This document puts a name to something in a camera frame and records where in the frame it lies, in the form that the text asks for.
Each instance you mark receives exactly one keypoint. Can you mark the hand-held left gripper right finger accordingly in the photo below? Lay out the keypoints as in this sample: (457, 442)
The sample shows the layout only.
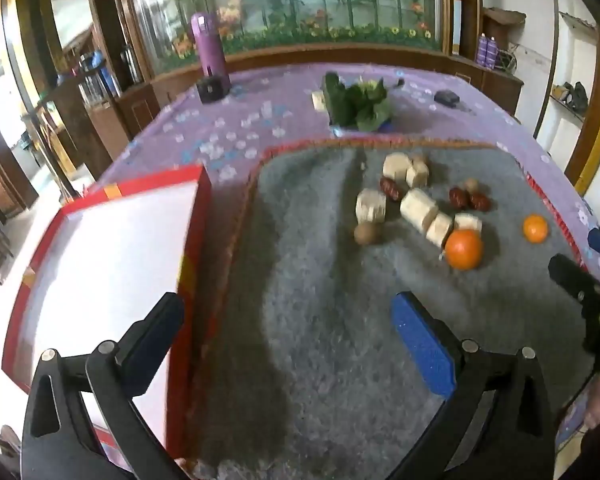
(425, 345)

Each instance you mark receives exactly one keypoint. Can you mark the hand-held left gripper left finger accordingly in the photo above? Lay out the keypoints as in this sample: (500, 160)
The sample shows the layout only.
(152, 345)

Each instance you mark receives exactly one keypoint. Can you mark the red cardboard box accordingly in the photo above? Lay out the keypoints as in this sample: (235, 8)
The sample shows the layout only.
(105, 260)

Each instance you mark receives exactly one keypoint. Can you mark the brown round fruit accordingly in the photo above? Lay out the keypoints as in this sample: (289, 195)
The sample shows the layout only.
(366, 233)

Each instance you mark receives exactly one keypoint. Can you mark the pile of sugarcane pieces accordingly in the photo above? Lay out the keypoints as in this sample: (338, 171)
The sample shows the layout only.
(417, 207)

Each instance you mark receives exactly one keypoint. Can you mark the small orange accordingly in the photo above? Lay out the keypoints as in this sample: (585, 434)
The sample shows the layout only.
(536, 228)

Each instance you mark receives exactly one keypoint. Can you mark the grey fluffy mat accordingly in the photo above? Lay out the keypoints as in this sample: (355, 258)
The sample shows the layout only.
(330, 310)

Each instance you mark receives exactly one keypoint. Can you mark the large orange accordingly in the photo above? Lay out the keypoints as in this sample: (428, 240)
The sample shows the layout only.
(463, 249)

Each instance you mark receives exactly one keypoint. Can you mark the red date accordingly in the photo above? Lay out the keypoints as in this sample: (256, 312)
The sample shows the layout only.
(392, 189)
(480, 202)
(458, 197)

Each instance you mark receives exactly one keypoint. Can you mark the small brown longan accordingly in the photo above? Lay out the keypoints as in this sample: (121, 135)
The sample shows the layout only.
(472, 186)

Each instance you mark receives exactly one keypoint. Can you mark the dark shoes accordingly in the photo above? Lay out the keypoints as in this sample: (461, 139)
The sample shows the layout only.
(572, 95)

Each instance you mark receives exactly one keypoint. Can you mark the black car key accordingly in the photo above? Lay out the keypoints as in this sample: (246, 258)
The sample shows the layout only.
(447, 98)

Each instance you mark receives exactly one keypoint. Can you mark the purple floral tablecloth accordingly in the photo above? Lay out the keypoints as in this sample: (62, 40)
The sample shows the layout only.
(280, 125)

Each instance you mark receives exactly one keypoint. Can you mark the green leafy vegetable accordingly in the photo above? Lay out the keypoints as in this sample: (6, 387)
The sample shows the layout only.
(355, 100)

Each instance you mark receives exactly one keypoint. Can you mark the small black box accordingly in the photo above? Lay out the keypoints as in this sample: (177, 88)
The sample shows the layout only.
(212, 90)

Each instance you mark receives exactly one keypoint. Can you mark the pale sugarcane chunk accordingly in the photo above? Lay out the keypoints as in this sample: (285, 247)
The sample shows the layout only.
(320, 100)

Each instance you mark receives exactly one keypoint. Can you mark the blue water bottle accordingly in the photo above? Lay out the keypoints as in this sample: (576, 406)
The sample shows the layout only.
(105, 72)

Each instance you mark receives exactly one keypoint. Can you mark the purple thermos bottle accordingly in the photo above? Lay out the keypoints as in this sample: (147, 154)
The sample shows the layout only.
(209, 45)

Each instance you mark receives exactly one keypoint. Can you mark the glass tank with flowers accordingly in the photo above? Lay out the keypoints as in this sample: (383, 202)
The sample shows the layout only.
(290, 5)

